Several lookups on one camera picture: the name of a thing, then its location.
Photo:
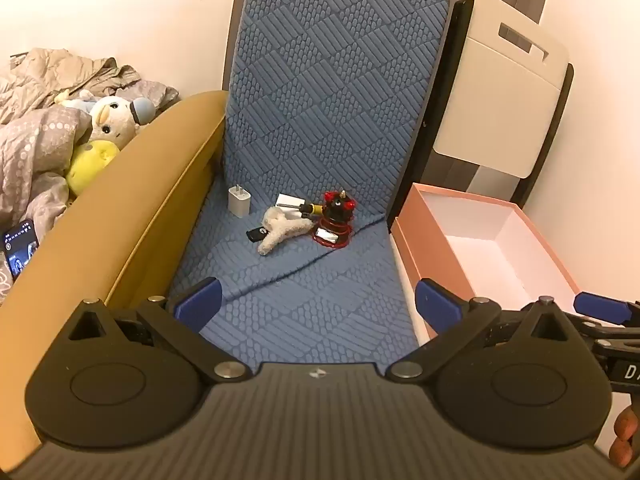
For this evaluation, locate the black usb stick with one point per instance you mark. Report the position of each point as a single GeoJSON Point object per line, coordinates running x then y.
{"type": "Point", "coordinates": [256, 235]}

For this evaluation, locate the small white box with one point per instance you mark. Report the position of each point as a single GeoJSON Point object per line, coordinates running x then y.
{"type": "Point", "coordinates": [292, 198]}

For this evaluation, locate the grey dotted blanket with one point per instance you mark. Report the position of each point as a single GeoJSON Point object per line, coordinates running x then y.
{"type": "Point", "coordinates": [35, 160]}

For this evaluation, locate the cream fluffy toy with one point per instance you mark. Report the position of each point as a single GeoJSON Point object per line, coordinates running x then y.
{"type": "Point", "coordinates": [280, 232]}

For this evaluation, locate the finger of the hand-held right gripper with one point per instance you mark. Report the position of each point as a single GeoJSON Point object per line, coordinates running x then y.
{"type": "Point", "coordinates": [600, 306]}

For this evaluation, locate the yellow black screwdriver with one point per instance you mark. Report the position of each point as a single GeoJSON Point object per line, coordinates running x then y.
{"type": "Point", "coordinates": [312, 209]}

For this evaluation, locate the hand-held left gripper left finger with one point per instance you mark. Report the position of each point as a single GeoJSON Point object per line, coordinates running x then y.
{"type": "Point", "coordinates": [199, 302]}

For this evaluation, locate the white blue plush toy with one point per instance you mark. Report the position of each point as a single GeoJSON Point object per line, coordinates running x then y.
{"type": "Point", "coordinates": [114, 120]}

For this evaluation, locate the pink cardboard box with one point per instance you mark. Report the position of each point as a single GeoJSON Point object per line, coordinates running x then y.
{"type": "Point", "coordinates": [480, 260]}

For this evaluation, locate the white folding chair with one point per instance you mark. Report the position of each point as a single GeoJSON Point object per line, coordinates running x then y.
{"type": "Point", "coordinates": [500, 85]}

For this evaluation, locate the white charger plug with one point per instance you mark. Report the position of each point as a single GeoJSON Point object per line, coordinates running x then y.
{"type": "Point", "coordinates": [238, 202]}

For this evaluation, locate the red black spring toy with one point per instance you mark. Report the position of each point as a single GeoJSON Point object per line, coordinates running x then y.
{"type": "Point", "coordinates": [335, 220]}

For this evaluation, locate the beige crumpled quilt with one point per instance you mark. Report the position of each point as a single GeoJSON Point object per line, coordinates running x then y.
{"type": "Point", "coordinates": [60, 72]}

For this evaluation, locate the blue quilted mat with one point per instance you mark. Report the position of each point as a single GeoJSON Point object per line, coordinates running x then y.
{"type": "Point", "coordinates": [325, 85]}

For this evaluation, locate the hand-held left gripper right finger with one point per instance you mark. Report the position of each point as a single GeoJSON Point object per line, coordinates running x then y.
{"type": "Point", "coordinates": [437, 307]}

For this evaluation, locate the yellow plush toy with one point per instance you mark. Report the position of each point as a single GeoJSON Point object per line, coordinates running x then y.
{"type": "Point", "coordinates": [92, 162]}

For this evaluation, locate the black smartphone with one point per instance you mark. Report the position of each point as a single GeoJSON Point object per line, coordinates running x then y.
{"type": "Point", "coordinates": [21, 247]}

